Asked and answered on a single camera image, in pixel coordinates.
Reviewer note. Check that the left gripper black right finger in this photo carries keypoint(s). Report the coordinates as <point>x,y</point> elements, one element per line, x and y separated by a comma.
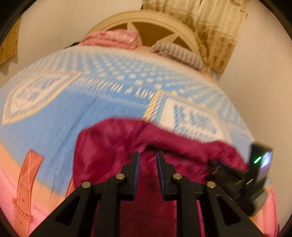
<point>202,209</point>

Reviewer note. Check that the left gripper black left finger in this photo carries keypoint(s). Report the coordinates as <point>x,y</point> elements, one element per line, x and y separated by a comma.
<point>93,209</point>

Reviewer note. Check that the magenta puffer jacket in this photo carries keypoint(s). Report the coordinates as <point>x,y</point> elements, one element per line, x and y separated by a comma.
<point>102,149</point>

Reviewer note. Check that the blue pink printed bedspread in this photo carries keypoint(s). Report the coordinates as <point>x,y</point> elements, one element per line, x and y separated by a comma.
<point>47,104</point>

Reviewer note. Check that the striped pillow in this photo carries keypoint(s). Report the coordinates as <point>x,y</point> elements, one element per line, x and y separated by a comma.
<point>180,54</point>

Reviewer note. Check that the beige patterned curtain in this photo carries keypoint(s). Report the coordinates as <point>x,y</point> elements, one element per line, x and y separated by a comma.
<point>215,23</point>

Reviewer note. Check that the cream wooden headboard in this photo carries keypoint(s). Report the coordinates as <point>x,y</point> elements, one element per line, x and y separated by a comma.
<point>151,26</point>

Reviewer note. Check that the folded pink blanket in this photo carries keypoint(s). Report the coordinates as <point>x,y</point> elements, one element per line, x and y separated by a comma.
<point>120,38</point>

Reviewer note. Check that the beige curtain at left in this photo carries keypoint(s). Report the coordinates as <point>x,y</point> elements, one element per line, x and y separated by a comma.
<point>9,46</point>

